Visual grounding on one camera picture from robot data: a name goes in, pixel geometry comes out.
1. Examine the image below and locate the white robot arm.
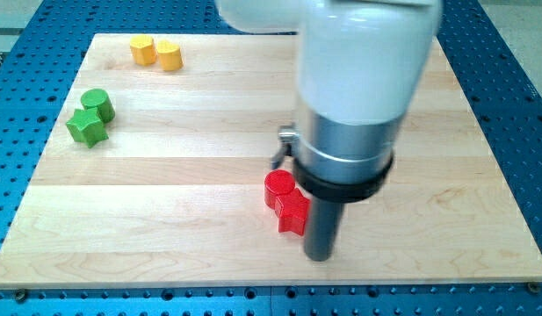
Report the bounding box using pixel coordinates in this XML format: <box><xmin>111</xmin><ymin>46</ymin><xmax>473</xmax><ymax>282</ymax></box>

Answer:
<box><xmin>216</xmin><ymin>0</ymin><xmax>443</xmax><ymax>203</ymax></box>

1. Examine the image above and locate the red star block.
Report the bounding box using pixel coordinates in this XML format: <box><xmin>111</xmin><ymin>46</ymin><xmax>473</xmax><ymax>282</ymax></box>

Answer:
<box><xmin>275</xmin><ymin>188</ymin><xmax>310</xmax><ymax>236</ymax></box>

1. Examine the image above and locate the green star block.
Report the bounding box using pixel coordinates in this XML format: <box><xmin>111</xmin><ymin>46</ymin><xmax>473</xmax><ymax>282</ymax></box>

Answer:
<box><xmin>66</xmin><ymin>108</ymin><xmax>109</xmax><ymax>148</ymax></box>

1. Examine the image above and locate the red cylinder block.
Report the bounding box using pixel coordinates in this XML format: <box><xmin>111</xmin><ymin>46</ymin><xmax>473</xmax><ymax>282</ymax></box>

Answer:
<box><xmin>264</xmin><ymin>169</ymin><xmax>295</xmax><ymax>209</ymax></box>

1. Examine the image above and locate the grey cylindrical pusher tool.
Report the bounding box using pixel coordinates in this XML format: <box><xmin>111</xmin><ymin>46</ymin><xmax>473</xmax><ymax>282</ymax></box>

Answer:
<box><xmin>304</xmin><ymin>197</ymin><xmax>344</xmax><ymax>262</ymax></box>

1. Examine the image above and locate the light wooden board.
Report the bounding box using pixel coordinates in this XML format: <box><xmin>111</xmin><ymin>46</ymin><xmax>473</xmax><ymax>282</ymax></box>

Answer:
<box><xmin>0</xmin><ymin>34</ymin><xmax>542</xmax><ymax>289</ymax></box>

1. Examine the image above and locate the yellow heart block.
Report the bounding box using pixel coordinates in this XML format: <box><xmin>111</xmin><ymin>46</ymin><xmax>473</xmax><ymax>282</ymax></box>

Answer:
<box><xmin>156</xmin><ymin>39</ymin><xmax>184</xmax><ymax>71</ymax></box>

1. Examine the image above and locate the yellow hexagon block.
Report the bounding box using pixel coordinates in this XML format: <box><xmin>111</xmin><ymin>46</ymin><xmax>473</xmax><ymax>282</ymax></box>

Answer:
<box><xmin>129</xmin><ymin>34</ymin><xmax>156</xmax><ymax>66</ymax></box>

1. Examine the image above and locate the green cylinder block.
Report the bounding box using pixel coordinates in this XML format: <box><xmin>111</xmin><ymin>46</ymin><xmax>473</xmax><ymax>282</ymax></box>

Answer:
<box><xmin>80</xmin><ymin>88</ymin><xmax>115</xmax><ymax>123</ymax></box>

